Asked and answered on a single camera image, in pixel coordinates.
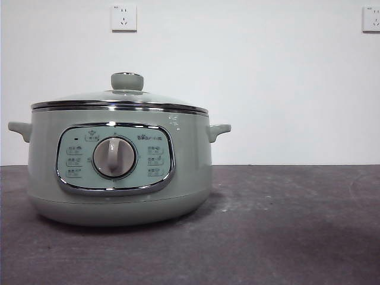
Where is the glass lid with green knob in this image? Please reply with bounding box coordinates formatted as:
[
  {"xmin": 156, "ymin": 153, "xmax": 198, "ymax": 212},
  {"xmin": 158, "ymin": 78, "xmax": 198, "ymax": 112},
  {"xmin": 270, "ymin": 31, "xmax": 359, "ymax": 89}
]
[{"xmin": 30, "ymin": 71, "xmax": 208, "ymax": 115}]

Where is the sage green electric cooking pot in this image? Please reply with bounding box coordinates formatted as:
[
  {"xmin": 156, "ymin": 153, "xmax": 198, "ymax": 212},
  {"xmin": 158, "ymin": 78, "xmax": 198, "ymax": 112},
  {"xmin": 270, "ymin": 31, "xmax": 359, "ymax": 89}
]
[{"xmin": 7, "ymin": 106, "xmax": 232, "ymax": 228}]

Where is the white wall socket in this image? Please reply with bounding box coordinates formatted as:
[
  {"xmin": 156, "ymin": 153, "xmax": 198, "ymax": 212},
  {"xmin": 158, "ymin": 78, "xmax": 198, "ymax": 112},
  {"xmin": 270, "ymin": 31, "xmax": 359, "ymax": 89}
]
[
  {"xmin": 112, "ymin": 4, "xmax": 138, "ymax": 33},
  {"xmin": 362, "ymin": 5, "xmax": 380, "ymax": 33}
]

